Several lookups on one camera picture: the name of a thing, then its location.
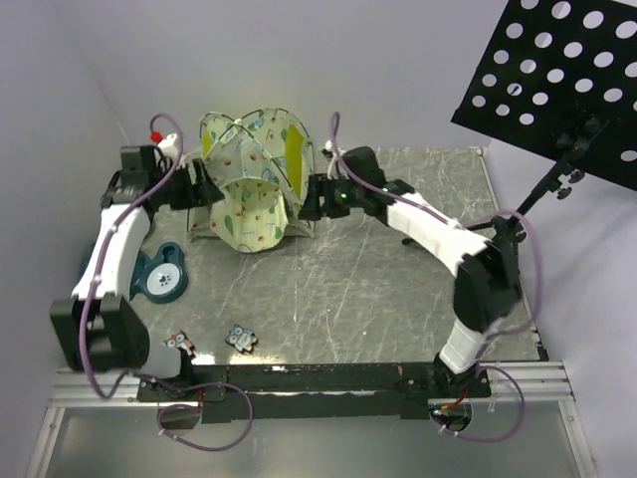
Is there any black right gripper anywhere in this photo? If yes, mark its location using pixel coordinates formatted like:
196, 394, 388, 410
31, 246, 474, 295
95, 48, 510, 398
297, 173, 365, 222

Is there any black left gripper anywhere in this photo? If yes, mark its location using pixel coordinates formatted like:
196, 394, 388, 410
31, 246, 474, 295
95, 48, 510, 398
150, 159, 225, 212

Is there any green patterned pet tent fabric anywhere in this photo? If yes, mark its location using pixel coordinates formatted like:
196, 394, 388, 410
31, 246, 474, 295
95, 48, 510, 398
187, 108, 315, 253

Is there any black tent pole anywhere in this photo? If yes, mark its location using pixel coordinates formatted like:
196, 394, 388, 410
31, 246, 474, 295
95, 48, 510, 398
199, 108, 315, 164
199, 108, 315, 205

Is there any green patterned tent mat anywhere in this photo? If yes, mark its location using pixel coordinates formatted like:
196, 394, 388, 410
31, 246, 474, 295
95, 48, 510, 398
210, 179, 289, 253

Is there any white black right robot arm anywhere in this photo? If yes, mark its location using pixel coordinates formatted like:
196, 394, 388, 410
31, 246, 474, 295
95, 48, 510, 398
299, 140, 522, 397

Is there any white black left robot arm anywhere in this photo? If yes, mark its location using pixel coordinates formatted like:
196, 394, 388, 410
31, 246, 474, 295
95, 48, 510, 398
50, 134, 223, 400

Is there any teal double pet bowl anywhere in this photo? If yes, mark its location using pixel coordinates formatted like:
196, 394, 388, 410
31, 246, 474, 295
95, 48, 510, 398
82, 241, 189, 305

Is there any blue owl puzzle piece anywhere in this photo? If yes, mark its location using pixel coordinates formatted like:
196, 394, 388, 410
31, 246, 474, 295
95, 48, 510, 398
225, 324, 258, 354

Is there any red owl puzzle piece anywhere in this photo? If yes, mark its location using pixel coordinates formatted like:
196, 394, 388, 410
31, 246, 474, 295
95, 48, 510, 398
164, 331, 195, 357

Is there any black music stand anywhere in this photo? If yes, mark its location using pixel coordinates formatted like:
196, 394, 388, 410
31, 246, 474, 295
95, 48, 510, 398
451, 1, 636, 248

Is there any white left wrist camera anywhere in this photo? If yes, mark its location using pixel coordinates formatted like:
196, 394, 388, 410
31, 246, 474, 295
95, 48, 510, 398
149, 130, 179, 169

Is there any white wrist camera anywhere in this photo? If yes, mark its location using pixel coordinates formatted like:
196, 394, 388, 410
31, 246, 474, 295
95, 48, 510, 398
149, 130, 179, 169
321, 140, 345, 179

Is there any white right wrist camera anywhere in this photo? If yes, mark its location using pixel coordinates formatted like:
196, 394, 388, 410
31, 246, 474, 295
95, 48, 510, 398
321, 140, 345, 179

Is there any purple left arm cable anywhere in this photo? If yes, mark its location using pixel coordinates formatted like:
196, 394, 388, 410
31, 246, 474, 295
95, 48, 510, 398
79, 114, 256, 454

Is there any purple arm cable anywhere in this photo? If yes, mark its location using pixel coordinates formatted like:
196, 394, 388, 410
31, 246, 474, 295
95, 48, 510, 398
327, 112, 543, 444
79, 114, 256, 454

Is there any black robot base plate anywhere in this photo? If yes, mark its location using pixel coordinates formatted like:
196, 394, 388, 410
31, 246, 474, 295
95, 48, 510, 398
137, 361, 491, 424

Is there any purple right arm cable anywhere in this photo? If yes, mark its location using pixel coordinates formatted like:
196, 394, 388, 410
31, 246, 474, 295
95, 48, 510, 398
327, 112, 543, 444

